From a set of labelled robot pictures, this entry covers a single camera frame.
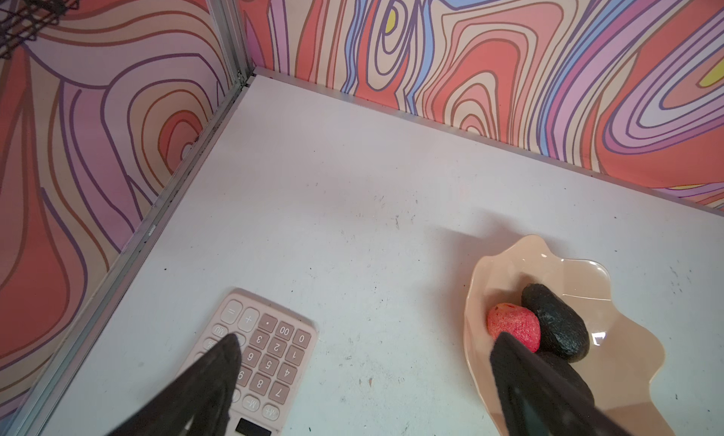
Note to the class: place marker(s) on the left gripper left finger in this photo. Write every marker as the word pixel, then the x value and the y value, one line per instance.
pixel 197 402

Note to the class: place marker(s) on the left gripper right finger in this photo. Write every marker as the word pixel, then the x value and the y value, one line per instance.
pixel 536 400

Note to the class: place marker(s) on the dark fake avocado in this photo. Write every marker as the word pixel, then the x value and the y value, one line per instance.
pixel 567 372
pixel 563 331

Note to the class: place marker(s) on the red fake strawberry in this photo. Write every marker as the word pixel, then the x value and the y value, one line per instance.
pixel 517 321

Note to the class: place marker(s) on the peach scalloped fruit bowl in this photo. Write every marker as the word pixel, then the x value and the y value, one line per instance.
pixel 623 359

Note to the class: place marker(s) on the pink calculator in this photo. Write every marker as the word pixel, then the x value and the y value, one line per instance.
pixel 276 345

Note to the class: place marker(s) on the left black wire basket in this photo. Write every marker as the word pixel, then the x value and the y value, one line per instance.
pixel 22 20

